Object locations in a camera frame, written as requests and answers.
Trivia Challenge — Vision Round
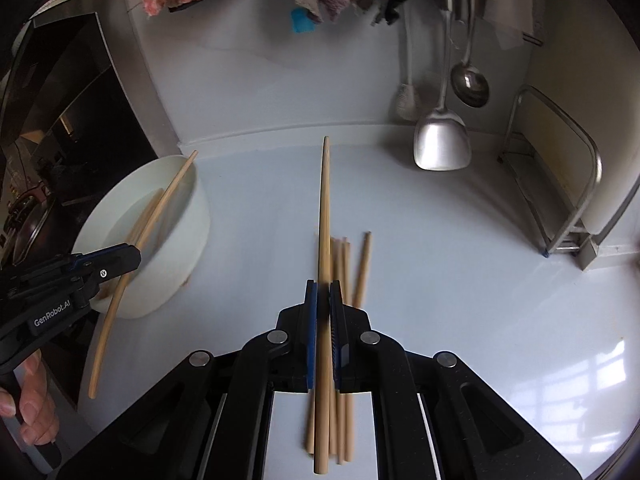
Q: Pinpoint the wooden chopstick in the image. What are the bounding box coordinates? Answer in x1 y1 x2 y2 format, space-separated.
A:
88 150 199 400
305 387 319 457
313 135 333 475
331 237 347 464
342 240 354 462
352 231 373 310

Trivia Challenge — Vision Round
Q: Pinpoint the steel spatula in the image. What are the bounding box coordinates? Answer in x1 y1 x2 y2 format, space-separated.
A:
413 0 472 171

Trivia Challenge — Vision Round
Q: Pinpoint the bundle of wooden chopsticks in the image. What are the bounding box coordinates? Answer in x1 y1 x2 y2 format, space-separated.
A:
122 187 168 246

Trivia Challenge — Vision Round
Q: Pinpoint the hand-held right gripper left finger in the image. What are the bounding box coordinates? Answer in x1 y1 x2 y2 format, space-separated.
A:
57 280 319 480

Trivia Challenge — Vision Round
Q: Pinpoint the white round basin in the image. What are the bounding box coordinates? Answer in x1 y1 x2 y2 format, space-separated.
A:
82 155 211 320

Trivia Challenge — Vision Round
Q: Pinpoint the steel ladle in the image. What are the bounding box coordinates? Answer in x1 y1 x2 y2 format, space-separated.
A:
450 0 489 109

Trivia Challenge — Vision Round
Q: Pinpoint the cream cutting board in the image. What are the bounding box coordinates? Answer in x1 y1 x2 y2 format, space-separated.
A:
522 35 640 241

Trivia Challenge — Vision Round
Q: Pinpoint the steel cutting board rack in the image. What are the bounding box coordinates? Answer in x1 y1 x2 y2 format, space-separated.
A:
497 85 604 271

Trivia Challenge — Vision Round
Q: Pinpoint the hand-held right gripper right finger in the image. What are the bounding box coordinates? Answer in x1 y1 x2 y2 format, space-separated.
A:
330 281 593 480

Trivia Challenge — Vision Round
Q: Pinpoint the white hanging cloth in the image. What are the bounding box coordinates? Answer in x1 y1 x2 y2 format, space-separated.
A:
465 0 546 51

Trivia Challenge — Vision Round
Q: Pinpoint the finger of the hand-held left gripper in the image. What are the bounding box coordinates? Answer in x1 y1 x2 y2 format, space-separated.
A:
50 255 142 302
0 243 142 286

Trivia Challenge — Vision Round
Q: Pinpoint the glass pot lid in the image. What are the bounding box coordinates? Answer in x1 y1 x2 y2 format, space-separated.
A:
12 195 53 263

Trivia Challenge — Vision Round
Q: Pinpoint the person's left hand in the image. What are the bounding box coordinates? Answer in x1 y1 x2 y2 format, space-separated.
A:
0 350 59 445

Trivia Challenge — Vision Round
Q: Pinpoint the black range hood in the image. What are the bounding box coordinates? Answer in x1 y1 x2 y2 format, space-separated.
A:
0 12 171 211

